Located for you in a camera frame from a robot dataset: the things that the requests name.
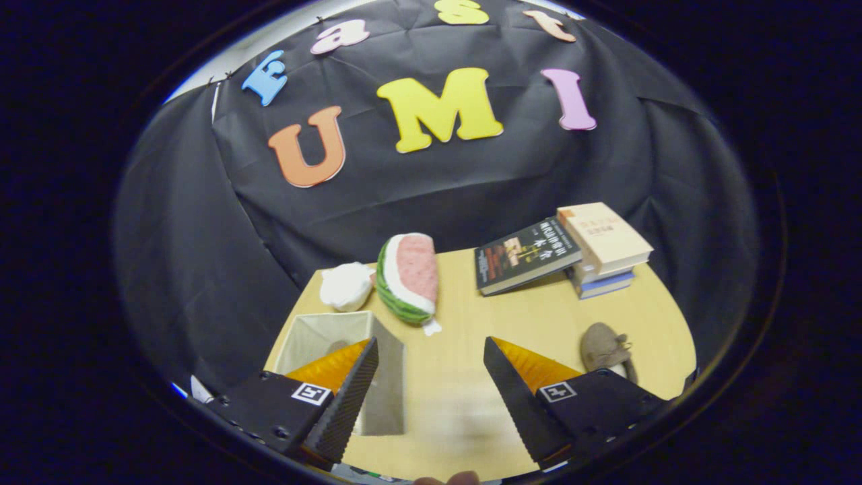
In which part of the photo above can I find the beige cover book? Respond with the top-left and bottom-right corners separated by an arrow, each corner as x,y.
556,202 -> 654,276

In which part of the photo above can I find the watermelon slice plush toy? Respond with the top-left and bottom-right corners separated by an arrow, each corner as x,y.
375,232 -> 443,336

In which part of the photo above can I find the grey fabric storage box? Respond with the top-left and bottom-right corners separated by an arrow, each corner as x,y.
273,311 -> 406,437

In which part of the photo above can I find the black backdrop cloth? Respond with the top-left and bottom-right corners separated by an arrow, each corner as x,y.
113,0 -> 762,391

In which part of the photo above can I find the black cover book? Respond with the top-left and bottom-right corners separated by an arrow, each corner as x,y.
474,216 -> 583,297

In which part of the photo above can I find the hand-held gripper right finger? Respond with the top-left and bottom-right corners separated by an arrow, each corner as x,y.
483,337 -> 669,471

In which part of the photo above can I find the white plush toy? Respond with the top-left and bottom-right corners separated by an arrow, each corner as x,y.
319,262 -> 376,313

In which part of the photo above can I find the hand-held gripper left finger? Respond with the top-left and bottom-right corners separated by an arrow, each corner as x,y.
202,337 -> 380,471

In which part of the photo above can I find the white cover book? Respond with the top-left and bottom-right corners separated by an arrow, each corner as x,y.
571,263 -> 637,285

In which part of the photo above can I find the blue cover book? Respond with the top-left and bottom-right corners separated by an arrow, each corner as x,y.
576,271 -> 636,300

